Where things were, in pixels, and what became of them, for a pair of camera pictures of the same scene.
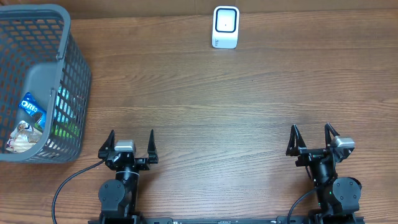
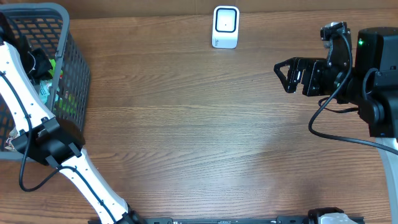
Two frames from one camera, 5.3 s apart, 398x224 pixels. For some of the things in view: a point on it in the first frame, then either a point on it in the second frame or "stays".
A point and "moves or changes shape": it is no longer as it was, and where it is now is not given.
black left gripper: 144,165 → 44,64
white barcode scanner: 225,27 stays
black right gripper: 295,147 → 311,66
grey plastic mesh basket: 40,55 stays
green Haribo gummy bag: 66,129 moves or changes shape
